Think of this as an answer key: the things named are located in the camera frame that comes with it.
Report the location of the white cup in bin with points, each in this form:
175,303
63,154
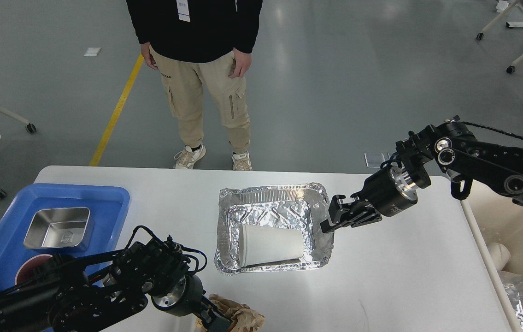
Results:
499,254

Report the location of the floor socket plate left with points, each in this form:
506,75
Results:
374,160

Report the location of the white floor label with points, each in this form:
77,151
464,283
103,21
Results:
92,51

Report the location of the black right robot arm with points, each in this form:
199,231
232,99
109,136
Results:
458,154

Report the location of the pink ribbed mug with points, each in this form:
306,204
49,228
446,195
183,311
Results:
26,270

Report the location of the blue plastic tray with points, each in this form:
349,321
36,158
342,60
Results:
107,207

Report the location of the aluminium foil tray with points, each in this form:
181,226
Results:
299,207

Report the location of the brown paper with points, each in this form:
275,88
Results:
242,318

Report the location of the white paper cup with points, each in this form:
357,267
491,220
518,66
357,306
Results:
260,244

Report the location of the square stainless steel tray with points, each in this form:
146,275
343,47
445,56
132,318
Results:
66,229

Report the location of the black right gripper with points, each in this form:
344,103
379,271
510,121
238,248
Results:
386,193

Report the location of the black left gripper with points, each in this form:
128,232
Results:
187,297

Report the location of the person in black sweater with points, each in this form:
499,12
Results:
197,45

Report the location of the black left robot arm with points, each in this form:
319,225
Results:
94,292

